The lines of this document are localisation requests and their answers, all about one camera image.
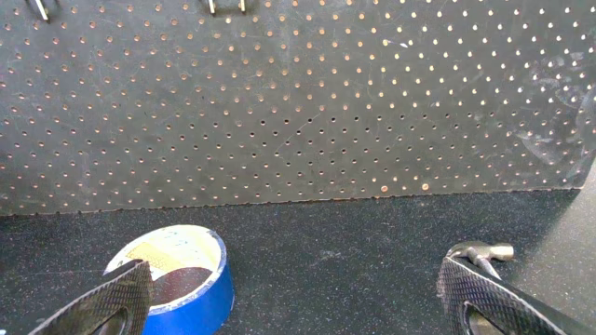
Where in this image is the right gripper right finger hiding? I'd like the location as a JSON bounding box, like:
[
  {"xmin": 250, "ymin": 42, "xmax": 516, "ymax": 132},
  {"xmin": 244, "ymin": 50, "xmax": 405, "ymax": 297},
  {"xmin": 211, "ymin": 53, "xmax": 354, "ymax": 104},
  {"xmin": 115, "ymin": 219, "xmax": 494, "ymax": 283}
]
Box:
[{"xmin": 436, "ymin": 255, "xmax": 596, "ymax": 335}]

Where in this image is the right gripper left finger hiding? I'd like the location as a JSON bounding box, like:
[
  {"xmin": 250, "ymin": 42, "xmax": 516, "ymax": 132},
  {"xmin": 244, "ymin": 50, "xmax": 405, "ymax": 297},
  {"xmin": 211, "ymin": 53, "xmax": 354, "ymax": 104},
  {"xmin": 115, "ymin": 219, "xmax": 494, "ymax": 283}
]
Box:
[{"xmin": 27, "ymin": 259, "xmax": 155, "ymax": 335}]

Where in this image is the hammer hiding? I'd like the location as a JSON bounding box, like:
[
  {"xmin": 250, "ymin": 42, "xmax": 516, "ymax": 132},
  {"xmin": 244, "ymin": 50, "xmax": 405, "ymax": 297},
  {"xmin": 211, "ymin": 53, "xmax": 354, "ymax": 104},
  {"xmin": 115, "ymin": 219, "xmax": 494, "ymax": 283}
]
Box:
[{"xmin": 445, "ymin": 240, "xmax": 515, "ymax": 280}]

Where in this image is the roll of blue tape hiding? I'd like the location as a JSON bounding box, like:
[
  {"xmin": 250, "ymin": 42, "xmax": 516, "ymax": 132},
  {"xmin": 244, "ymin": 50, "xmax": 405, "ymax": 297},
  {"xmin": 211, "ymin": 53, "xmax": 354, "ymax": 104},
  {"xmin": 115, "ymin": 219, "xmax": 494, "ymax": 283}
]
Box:
[{"xmin": 102, "ymin": 224, "xmax": 237, "ymax": 335}]

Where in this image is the black pegboard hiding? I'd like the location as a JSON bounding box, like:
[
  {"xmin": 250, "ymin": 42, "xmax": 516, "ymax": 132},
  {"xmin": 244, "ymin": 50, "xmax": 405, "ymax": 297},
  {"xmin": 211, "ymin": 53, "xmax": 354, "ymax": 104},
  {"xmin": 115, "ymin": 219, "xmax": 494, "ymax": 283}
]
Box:
[{"xmin": 0, "ymin": 0, "xmax": 596, "ymax": 218}]

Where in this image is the metal double hook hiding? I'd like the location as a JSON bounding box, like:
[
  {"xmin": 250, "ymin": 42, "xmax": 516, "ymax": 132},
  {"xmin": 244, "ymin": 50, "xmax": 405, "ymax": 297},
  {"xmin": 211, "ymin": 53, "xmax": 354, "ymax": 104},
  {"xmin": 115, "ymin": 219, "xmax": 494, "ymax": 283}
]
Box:
[{"xmin": 204, "ymin": 0, "xmax": 248, "ymax": 15}]

